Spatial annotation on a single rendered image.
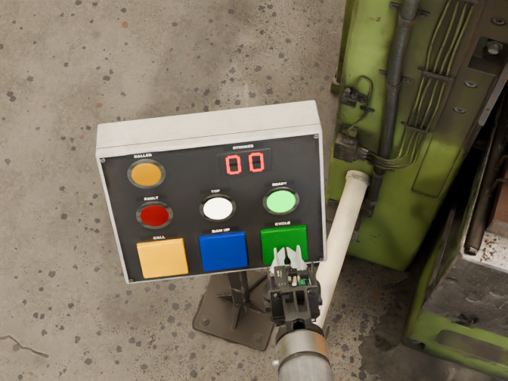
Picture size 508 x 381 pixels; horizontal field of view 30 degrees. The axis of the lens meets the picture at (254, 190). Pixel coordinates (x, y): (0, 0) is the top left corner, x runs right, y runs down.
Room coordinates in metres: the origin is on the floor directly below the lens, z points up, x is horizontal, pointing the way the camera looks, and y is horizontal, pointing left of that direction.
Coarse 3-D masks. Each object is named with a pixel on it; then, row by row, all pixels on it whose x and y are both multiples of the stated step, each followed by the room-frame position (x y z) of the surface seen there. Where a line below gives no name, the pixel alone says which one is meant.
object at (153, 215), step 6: (144, 210) 0.47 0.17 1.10; (150, 210) 0.47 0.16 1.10; (156, 210) 0.47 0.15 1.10; (162, 210) 0.47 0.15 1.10; (144, 216) 0.46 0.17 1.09; (150, 216) 0.46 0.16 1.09; (156, 216) 0.46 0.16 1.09; (162, 216) 0.46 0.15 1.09; (168, 216) 0.46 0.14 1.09; (144, 222) 0.46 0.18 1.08; (150, 222) 0.46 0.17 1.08; (156, 222) 0.46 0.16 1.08; (162, 222) 0.46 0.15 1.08
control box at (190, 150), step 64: (128, 128) 0.58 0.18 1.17; (192, 128) 0.57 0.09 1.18; (256, 128) 0.56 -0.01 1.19; (320, 128) 0.55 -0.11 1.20; (128, 192) 0.49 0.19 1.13; (192, 192) 0.49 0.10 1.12; (256, 192) 0.48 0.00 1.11; (320, 192) 0.48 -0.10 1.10; (128, 256) 0.42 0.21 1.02; (192, 256) 0.42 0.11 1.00; (256, 256) 0.41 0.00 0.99; (320, 256) 0.41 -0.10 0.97
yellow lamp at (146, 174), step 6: (138, 168) 0.51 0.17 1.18; (144, 168) 0.51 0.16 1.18; (150, 168) 0.51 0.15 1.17; (156, 168) 0.51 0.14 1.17; (132, 174) 0.51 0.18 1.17; (138, 174) 0.51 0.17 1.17; (144, 174) 0.51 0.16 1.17; (150, 174) 0.51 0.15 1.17; (156, 174) 0.51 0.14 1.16; (138, 180) 0.50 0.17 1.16; (144, 180) 0.50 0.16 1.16; (150, 180) 0.50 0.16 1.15; (156, 180) 0.50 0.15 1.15
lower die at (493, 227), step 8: (504, 160) 0.57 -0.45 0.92; (504, 168) 0.55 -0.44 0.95; (504, 176) 0.52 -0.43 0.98; (504, 184) 0.51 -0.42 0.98; (496, 192) 0.51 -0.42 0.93; (504, 192) 0.49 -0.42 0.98; (496, 200) 0.49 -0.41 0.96; (504, 200) 0.48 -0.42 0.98; (496, 208) 0.47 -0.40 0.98; (504, 208) 0.46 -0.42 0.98; (496, 216) 0.45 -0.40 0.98; (504, 216) 0.45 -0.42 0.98; (488, 224) 0.45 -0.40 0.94; (496, 224) 0.44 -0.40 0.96; (504, 224) 0.44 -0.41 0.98; (496, 232) 0.44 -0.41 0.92; (504, 232) 0.43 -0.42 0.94
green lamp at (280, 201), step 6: (276, 192) 0.48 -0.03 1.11; (282, 192) 0.48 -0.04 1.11; (288, 192) 0.48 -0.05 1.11; (270, 198) 0.48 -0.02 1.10; (276, 198) 0.47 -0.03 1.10; (282, 198) 0.47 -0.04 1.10; (288, 198) 0.47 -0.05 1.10; (294, 198) 0.47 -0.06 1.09; (270, 204) 0.47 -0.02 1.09; (276, 204) 0.47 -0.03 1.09; (282, 204) 0.47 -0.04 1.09; (288, 204) 0.47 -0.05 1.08; (276, 210) 0.46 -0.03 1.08; (282, 210) 0.46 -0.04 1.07
